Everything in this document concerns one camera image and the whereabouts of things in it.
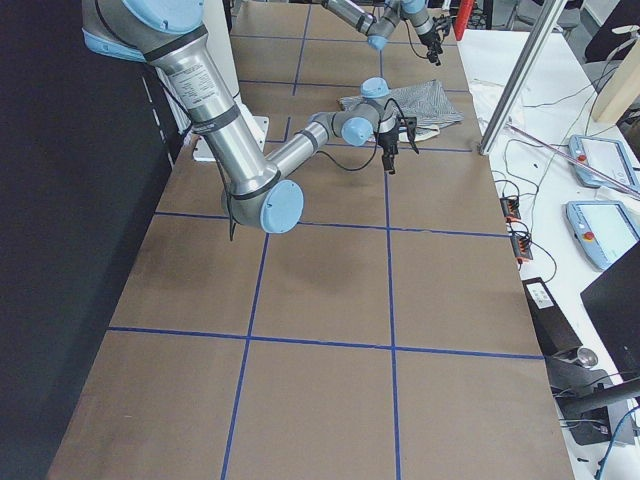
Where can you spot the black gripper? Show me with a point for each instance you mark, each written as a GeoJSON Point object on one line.
{"type": "Point", "coordinates": [430, 43]}
{"type": "Point", "coordinates": [387, 140]}

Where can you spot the navy white striped polo shirt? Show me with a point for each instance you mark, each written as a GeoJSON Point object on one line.
{"type": "Point", "coordinates": [415, 105]}

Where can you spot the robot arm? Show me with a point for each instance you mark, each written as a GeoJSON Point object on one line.
{"type": "Point", "coordinates": [172, 36]}
{"type": "Point", "coordinates": [379, 30]}

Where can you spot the right orange port hub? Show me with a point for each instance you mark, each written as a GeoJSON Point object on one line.
{"type": "Point", "coordinates": [521, 246]}

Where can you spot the brown paper table cover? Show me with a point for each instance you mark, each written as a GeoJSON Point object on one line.
{"type": "Point", "coordinates": [387, 336]}

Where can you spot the upper teach pendant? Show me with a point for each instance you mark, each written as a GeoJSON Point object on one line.
{"type": "Point", "coordinates": [605, 155]}

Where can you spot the teach pendant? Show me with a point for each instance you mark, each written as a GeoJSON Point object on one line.
{"type": "Point", "coordinates": [605, 230]}
{"type": "Point", "coordinates": [605, 155]}

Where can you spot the lower teach pendant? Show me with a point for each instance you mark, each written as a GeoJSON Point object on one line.
{"type": "Point", "coordinates": [605, 230]}

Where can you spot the black box with white label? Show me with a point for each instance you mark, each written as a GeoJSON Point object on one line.
{"type": "Point", "coordinates": [554, 333]}

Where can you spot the black monitor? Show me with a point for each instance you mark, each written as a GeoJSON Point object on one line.
{"type": "Point", "coordinates": [612, 304]}

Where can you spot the aluminium frame post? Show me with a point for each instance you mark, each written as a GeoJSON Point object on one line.
{"type": "Point", "coordinates": [542, 28]}

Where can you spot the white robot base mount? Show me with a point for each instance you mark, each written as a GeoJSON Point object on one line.
{"type": "Point", "coordinates": [242, 138]}

